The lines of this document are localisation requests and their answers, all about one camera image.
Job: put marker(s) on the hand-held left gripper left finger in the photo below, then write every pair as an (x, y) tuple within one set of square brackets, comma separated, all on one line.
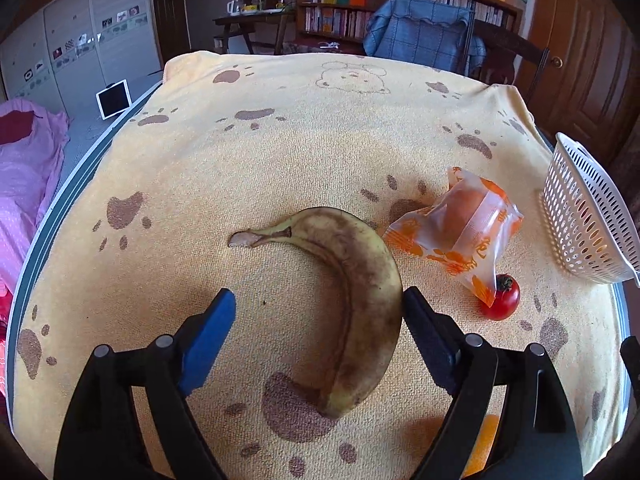
[(210, 340)]

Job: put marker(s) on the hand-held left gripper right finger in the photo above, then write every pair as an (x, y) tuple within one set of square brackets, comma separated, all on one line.
[(430, 342)]

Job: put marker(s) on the small red tomato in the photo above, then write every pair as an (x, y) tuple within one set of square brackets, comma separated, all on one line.
[(502, 300)]

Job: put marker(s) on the spotted yellow banana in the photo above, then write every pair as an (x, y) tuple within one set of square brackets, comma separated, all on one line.
[(365, 285)]

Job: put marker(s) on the bare orange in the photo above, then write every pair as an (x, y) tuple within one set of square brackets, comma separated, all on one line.
[(482, 447)]

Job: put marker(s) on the white plastic basket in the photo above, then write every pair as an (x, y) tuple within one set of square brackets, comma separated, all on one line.
[(580, 210)]

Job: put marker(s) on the yellow paw-print blanket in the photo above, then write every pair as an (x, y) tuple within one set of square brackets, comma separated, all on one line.
[(280, 150)]

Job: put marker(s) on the grey-rimmed table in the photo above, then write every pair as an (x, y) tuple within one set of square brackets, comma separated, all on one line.
[(77, 172)]

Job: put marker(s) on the pink bedding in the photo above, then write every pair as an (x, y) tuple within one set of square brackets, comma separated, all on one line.
[(25, 175)]

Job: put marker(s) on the white tablet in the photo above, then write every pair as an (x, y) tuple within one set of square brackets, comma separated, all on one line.
[(115, 100)]

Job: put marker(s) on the dark wooden chair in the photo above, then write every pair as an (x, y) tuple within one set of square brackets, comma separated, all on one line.
[(510, 50)]

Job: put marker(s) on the dark wooden desk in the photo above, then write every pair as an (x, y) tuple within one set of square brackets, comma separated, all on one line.
[(250, 22)]

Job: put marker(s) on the brown wooden door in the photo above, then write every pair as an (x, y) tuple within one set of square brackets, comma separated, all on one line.
[(585, 50)]

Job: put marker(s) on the white kettle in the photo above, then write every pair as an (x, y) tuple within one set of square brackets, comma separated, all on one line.
[(233, 7)]

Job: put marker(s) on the wooden bookshelf with books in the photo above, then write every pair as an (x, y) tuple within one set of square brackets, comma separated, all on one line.
[(340, 5)]

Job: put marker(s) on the white wardrobe with pictures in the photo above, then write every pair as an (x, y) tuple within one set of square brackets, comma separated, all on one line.
[(75, 15)]

